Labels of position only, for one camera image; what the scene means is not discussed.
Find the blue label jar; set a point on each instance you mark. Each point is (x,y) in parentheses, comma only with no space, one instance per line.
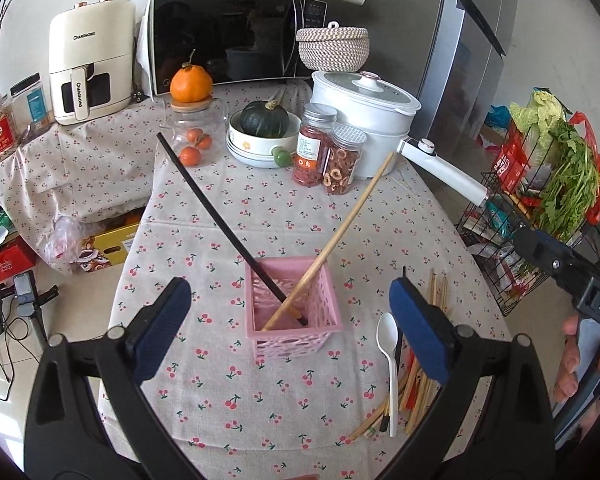
(35,105)

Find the dark green pumpkin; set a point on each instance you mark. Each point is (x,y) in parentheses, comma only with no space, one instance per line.
(264,120)

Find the long wooden chopstick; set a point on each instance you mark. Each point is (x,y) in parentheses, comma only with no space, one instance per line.
(350,215)

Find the white plastic spoon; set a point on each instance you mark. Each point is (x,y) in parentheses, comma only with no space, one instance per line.
(386,332)

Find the red label jar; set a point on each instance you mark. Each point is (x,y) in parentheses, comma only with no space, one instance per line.
(0,130)

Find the pink perforated utensil basket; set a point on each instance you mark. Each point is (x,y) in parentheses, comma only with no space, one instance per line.
(300,345)

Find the plastic jar of red snacks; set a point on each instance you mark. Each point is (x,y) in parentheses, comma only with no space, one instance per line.
(310,160)

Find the plastic jar of dried rings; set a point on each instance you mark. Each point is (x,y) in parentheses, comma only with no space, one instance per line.
(345,165)

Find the cream air fryer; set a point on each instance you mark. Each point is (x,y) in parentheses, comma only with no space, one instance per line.
(90,35)

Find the large orange with stem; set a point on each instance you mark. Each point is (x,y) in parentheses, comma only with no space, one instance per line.
(191,85)

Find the white pot lid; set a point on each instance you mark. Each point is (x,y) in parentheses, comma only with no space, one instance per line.
(365,91)

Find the white electric pot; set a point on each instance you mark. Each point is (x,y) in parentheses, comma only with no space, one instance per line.
(360,130)

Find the glass jar with wooden lid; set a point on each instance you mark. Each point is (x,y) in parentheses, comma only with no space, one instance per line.
(177,125)

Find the small orange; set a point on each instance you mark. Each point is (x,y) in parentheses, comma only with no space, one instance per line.
(206,142)
(194,135)
(189,156)

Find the black microwave oven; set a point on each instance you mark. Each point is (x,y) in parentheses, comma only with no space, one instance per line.
(230,25)

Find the grey refrigerator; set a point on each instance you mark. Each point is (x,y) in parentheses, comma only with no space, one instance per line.
(430,35)

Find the long black chopstick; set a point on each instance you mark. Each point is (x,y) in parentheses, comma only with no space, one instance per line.
(205,197)

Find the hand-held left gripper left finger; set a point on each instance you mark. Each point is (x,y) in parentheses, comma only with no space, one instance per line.
(162,325)

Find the clear plastic bag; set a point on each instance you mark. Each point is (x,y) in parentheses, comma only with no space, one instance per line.
(62,245)

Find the cherry print tablecloth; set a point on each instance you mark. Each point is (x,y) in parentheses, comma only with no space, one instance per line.
(280,210)
(80,170)

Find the leafy green herbs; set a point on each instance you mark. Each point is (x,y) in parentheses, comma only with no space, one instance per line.
(570,185)

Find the yellow cardboard box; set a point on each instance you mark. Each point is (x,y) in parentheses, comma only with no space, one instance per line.
(110,247)

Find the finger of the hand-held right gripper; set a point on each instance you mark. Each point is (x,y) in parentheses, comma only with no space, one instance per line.
(550,255)

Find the blue plastic bag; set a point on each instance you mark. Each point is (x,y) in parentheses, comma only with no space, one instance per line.
(497,117)

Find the napa cabbage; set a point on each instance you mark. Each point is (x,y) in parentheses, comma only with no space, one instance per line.
(537,115)

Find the group of wooden chopsticks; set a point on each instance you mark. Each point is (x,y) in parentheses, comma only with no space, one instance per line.
(416,406)

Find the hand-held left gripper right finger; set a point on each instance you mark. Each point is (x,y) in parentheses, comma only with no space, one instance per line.
(420,330)

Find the person's right hand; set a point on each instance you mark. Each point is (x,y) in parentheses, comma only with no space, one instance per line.
(570,365)

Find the red snack packet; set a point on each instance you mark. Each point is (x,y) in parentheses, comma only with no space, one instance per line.
(510,160)

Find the red box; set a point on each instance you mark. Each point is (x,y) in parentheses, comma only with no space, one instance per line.
(7,260)

